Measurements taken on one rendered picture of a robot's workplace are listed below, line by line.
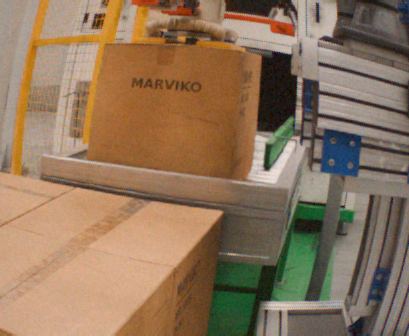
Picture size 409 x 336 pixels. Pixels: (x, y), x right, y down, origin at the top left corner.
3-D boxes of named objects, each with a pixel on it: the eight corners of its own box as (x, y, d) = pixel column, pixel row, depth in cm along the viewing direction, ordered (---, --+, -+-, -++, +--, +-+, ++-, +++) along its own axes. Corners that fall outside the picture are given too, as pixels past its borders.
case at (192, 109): (133, 154, 274) (149, 45, 268) (252, 170, 268) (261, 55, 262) (84, 178, 215) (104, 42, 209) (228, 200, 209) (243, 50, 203)
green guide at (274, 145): (288, 131, 430) (289, 115, 429) (305, 135, 429) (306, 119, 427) (262, 167, 273) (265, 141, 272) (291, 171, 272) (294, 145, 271)
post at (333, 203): (297, 321, 266) (334, 58, 252) (313, 321, 265) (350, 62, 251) (296, 326, 259) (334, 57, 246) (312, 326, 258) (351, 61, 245)
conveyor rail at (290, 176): (300, 161, 431) (303, 127, 428) (308, 162, 430) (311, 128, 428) (259, 260, 205) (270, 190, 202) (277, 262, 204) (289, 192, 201)
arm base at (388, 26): (400, 49, 151) (398, 14, 149) (411, 48, 136) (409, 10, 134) (347, 33, 152) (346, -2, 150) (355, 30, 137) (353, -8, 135)
